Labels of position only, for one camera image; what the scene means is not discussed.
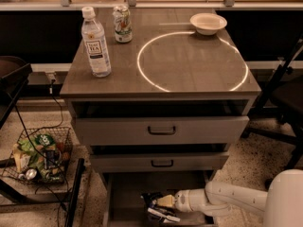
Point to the grey drawer cabinet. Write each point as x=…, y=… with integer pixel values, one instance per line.
x=166, y=70

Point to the green white drink can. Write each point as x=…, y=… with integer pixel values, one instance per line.
x=122, y=24

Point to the drawer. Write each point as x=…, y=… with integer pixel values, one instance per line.
x=159, y=130
x=126, y=208
x=158, y=162

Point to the black office chair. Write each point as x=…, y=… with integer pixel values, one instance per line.
x=285, y=102

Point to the middle drawer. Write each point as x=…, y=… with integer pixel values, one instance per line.
x=158, y=162

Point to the clear tea bottle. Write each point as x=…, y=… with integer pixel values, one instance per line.
x=94, y=39

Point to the dark cart left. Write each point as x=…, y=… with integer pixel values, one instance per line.
x=14, y=74

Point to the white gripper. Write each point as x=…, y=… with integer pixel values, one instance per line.
x=183, y=200

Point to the bottom drawer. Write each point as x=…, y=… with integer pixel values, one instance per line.
x=126, y=208

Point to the white bowl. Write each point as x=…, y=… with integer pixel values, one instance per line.
x=208, y=23

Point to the top drawer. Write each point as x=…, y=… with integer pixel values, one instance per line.
x=159, y=130

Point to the blue chip bag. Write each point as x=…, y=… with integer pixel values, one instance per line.
x=161, y=214

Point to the wire basket with snacks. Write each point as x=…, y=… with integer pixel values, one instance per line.
x=40, y=156

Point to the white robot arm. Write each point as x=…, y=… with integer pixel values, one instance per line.
x=280, y=206

